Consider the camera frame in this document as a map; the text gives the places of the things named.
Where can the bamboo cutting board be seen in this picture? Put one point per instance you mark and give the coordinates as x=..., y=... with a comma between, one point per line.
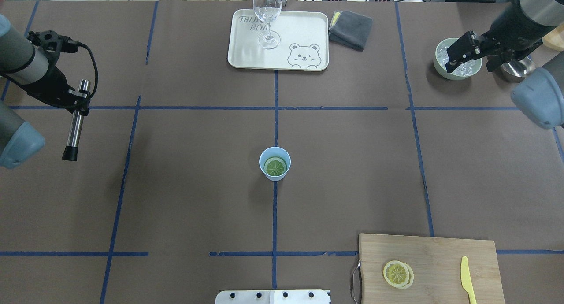
x=436, y=263

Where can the cream bear tray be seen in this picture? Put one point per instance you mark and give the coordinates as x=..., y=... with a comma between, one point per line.
x=304, y=42

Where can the blue plastic cup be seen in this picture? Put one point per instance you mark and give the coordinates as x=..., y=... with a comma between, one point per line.
x=274, y=152

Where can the clear wine glass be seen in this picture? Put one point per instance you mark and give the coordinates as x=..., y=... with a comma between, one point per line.
x=267, y=11

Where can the yellow plastic knife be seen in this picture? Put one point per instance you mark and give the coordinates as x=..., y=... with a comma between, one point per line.
x=466, y=282

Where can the lemon slice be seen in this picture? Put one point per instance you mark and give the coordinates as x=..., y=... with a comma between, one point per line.
x=275, y=166
x=398, y=274

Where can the steel ice scoop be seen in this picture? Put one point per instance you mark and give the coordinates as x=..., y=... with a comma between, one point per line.
x=518, y=70

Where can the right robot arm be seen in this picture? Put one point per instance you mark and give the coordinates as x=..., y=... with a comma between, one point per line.
x=540, y=95

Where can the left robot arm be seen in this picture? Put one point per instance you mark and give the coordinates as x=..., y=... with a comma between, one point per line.
x=30, y=63

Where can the green bowl of ice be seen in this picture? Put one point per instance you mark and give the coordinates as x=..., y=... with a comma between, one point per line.
x=463, y=71

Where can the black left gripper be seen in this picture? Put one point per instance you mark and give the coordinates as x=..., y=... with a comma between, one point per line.
x=54, y=83

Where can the grey folded cloth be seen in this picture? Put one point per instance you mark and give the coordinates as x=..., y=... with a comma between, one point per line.
x=350, y=29

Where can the steel muddler black tip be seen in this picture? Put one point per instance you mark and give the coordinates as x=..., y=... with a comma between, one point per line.
x=71, y=149

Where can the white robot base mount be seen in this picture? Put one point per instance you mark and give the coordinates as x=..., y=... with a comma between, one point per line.
x=274, y=296

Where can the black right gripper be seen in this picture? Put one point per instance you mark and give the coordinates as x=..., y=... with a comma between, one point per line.
x=508, y=35

